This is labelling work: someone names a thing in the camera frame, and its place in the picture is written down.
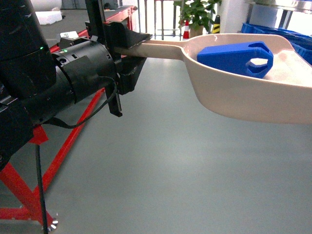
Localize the beige plastic dustpan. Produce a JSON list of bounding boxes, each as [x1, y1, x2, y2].
[[116, 33, 312, 124]]

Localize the blue crate front right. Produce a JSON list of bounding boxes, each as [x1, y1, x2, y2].
[[241, 23, 312, 65]]

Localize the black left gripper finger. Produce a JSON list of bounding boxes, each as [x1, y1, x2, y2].
[[116, 57, 147, 95], [107, 21, 153, 49]]

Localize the steel roller shelf rack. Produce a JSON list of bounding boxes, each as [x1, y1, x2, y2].
[[245, 0, 312, 35]]

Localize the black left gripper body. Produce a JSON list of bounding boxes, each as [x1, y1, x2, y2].
[[51, 36, 117, 117]]

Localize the black vertical pole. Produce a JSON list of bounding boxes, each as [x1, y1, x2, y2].
[[35, 144, 49, 234]]

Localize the yellow black striped bollard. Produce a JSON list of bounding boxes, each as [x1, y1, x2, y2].
[[212, 15, 220, 34]]

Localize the white foam block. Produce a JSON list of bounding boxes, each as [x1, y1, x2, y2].
[[36, 11, 62, 25]]

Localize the red white traffic cone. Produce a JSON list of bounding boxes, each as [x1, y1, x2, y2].
[[182, 20, 190, 40]]

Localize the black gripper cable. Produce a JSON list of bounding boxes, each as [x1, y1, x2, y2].
[[42, 76, 119, 129]]

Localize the green potted plant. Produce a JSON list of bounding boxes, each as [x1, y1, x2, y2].
[[174, 0, 222, 38]]

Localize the red metal table frame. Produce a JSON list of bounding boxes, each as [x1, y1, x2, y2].
[[0, 5, 137, 225]]

